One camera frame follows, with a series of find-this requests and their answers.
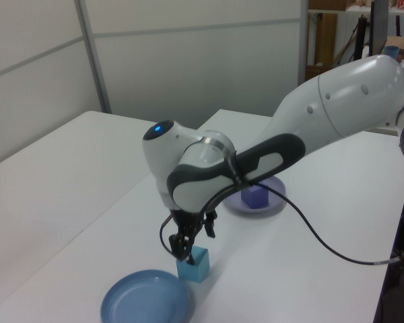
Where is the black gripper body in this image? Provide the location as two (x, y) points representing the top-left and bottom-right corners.
(170, 208), (209, 236)

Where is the cyan cube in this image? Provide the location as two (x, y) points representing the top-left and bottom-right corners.
(176, 246), (211, 283)

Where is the purple cube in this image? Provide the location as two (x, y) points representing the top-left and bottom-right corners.
(240, 186), (270, 210)

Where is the purple plate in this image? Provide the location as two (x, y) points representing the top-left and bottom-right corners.
(224, 176), (288, 218)

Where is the blue plate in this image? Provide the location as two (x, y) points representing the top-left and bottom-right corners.
(100, 268), (190, 323)

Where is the brown cardboard panel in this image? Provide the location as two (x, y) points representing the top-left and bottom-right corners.
(317, 13), (338, 67)

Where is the black tripod stand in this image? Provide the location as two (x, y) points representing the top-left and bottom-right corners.
(335, 14), (372, 65)

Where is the blue cup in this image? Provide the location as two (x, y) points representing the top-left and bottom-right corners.
(384, 45), (400, 62)

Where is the white shelf board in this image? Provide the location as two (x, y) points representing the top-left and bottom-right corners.
(308, 8), (404, 15)

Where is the black monitor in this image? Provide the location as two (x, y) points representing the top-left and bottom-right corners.
(370, 0), (389, 57)

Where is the open cardboard box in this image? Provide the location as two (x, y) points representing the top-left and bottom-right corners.
(385, 36), (404, 52)

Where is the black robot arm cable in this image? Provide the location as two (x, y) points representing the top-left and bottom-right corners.
(159, 153), (404, 267)

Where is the grey partition post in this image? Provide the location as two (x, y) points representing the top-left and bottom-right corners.
(75, 0), (112, 115)
(298, 0), (311, 85)

